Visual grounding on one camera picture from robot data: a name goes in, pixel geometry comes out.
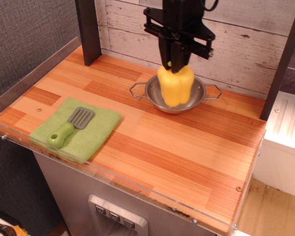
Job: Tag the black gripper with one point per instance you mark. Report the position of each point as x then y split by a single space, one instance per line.
180 31

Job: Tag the yellow plastic bell pepper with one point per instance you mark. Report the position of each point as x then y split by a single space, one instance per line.
175 87

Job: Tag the green folded cloth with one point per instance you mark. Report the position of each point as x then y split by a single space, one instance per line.
81 144

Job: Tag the grey toy fridge cabinet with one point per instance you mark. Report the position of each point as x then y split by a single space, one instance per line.
71 189

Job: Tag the silver dispenser panel with buttons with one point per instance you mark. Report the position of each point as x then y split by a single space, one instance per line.
112 220

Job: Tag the clear acrylic front guard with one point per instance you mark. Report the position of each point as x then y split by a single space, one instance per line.
197 168

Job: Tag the orange object bottom left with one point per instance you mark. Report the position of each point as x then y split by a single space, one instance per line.
14 231

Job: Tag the silver pot with handles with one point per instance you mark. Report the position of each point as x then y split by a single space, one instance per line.
153 94

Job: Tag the dark left wooden post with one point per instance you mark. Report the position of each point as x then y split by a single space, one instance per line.
89 32

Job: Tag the dark wooden post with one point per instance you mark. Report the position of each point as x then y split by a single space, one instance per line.
89 32
279 75

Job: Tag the dark right wooden post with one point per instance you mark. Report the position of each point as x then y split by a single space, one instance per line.
279 75

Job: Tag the grey spatula green handle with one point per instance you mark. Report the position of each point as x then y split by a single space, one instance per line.
79 119

